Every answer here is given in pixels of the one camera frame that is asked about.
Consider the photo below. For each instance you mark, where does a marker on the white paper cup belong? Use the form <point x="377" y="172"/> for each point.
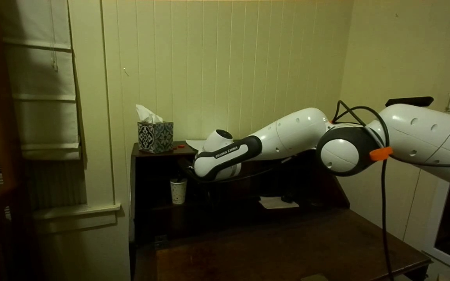
<point x="178" y="193"/>

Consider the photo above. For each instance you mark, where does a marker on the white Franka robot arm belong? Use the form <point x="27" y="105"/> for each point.
<point x="297" y="135"/>

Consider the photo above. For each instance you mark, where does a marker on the black white patterned tissue box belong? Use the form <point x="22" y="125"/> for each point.
<point x="155" y="136"/>

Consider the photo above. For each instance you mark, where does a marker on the folded white paper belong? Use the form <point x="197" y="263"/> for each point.
<point x="274" y="203"/>

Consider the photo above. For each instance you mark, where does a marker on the white tissue sheet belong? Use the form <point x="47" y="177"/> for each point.
<point x="147" y="113"/>

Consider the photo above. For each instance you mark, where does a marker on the dark wooden secretary desk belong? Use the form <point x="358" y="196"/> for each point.
<point x="261" y="244"/>

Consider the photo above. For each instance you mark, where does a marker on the black flat device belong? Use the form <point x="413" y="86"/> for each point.
<point x="410" y="100"/>

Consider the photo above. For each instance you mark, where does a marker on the white window blind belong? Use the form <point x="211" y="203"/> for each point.
<point x="38" y="94"/>

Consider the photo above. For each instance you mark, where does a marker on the brown wooden post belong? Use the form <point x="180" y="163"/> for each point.
<point x="0" y="157"/>

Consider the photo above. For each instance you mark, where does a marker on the white door frame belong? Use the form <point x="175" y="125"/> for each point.
<point x="444" y="244"/>

